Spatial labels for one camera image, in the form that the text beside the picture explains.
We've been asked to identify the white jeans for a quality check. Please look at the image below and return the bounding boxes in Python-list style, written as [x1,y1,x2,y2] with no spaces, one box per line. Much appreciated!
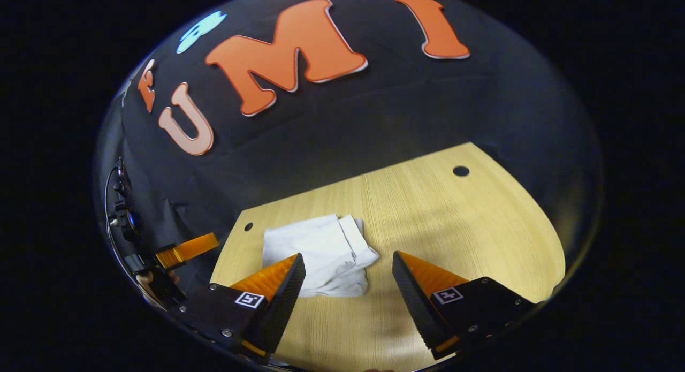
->
[262,214,380,299]

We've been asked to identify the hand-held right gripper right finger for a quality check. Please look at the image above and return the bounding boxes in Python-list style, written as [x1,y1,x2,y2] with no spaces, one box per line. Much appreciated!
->
[392,250,537,361]

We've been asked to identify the black backdrop cloth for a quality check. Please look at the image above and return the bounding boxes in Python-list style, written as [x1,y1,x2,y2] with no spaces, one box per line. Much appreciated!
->
[96,0,603,308]

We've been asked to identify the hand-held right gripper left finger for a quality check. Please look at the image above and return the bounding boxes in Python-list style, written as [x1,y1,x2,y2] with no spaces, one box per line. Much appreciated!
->
[171,253,306,365]

